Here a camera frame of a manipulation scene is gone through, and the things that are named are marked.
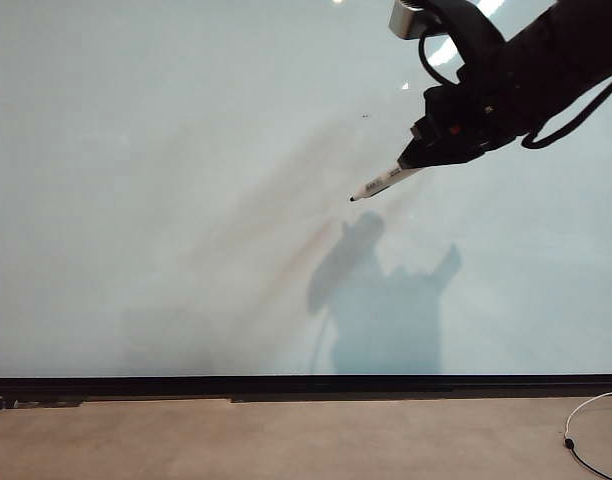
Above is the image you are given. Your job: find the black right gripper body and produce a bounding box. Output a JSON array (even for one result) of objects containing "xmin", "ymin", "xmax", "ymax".
[{"xmin": 410, "ymin": 0, "xmax": 527, "ymax": 156}]

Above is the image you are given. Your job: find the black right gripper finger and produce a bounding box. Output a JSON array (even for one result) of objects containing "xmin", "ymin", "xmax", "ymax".
[{"xmin": 396, "ymin": 134, "xmax": 476, "ymax": 173}]

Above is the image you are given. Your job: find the white whiteboard marker pen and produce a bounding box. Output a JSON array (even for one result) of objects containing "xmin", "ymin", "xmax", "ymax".
[{"xmin": 349, "ymin": 162, "xmax": 423, "ymax": 204}]

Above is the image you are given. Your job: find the black whiteboard pen tray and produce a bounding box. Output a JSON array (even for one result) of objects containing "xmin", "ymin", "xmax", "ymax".
[{"xmin": 0, "ymin": 375, "xmax": 612, "ymax": 408}]

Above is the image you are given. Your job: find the large white whiteboard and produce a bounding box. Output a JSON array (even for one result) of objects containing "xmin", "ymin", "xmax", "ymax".
[{"xmin": 0, "ymin": 0, "xmax": 612, "ymax": 378}]

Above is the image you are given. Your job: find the black camera cable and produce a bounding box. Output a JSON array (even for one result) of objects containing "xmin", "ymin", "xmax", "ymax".
[{"xmin": 417, "ymin": 28, "xmax": 462, "ymax": 86}]

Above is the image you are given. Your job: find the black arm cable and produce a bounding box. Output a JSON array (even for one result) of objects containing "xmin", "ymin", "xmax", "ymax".
[{"xmin": 519, "ymin": 68, "xmax": 612, "ymax": 151}]

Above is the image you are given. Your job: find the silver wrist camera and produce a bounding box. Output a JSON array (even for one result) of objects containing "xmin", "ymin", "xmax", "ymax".
[{"xmin": 388, "ymin": 0, "xmax": 443, "ymax": 41}]

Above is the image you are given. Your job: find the white cable with black plug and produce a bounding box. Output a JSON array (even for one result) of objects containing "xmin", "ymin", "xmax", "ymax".
[{"xmin": 562, "ymin": 391, "xmax": 612, "ymax": 480}]

